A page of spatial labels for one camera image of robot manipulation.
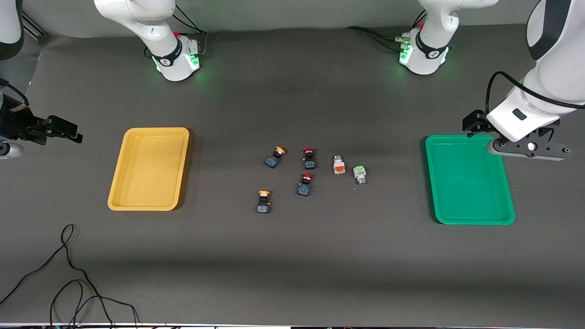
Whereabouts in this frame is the grey aluminium rail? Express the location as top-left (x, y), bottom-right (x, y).
top-left (21, 11), bottom-right (48, 39)

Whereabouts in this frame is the dark grey table mat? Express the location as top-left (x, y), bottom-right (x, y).
top-left (0, 18), bottom-right (585, 326)

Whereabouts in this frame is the thin black loose cable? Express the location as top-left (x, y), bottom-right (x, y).
top-left (0, 223), bottom-right (140, 329)

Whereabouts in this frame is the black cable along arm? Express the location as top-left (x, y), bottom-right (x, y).
top-left (0, 77), bottom-right (31, 108)
top-left (484, 71), bottom-right (585, 115)

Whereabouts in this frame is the green plastic tray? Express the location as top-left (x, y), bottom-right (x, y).
top-left (425, 134), bottom-right (516, 225)

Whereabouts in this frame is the yellow plastic tray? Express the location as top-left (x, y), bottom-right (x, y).
top-left (107, 127), bottom-right (190, 212)

